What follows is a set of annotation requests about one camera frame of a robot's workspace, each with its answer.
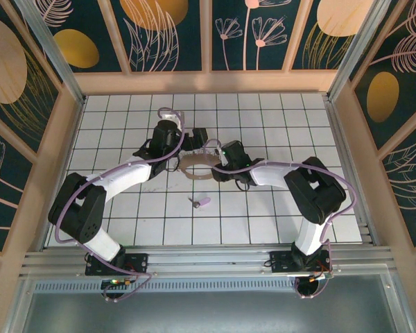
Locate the grey sheet metal panel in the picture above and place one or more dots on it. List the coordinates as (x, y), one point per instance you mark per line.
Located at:
(208, 312)

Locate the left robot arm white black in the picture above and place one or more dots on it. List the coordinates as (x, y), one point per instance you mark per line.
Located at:
(125, 177)

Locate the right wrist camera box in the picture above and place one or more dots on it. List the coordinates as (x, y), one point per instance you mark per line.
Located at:
(221, 156)

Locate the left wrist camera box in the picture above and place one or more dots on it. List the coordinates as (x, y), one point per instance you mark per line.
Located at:
(171, 117)

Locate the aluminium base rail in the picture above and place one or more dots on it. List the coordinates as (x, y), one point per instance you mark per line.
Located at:
(208, 258)

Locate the small circuit board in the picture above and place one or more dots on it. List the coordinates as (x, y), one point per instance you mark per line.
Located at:
(320, 276)
(116, 282)

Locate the aluminium side rail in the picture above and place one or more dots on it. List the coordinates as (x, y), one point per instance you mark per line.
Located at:
(346, 145)

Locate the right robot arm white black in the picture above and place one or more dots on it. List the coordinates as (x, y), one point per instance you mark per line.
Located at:
(315, 194)

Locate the key with purple cover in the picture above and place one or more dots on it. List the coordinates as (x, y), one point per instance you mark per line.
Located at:
(204, 200)

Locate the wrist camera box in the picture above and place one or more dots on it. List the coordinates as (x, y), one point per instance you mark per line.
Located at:
(171, 117)
(221, 156)

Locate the aluminium frame post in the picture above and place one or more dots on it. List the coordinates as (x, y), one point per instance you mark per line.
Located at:
(353, 45)
(48, 45)

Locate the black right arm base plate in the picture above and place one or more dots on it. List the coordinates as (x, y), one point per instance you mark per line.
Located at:
(281, 260)

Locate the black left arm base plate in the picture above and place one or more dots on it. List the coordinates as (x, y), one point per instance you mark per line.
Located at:
(138, 261)

